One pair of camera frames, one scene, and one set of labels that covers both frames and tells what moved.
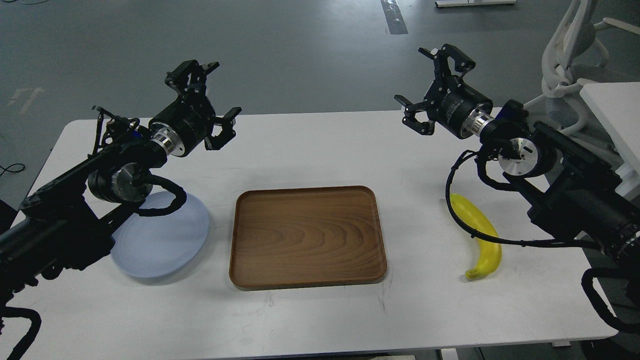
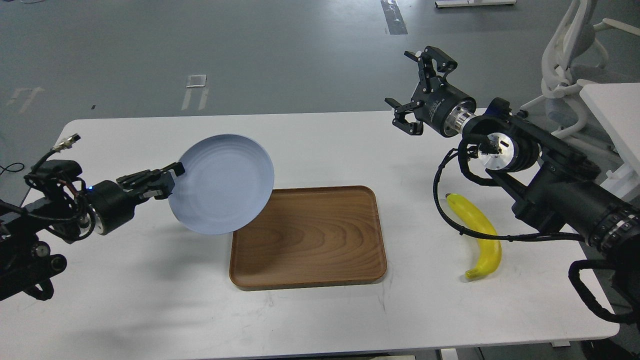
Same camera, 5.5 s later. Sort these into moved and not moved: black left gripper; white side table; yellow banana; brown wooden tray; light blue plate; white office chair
Moved: light blue plate; black left gripper
Not moved: white office chair; brown wooden tray; yellow banana; white side table
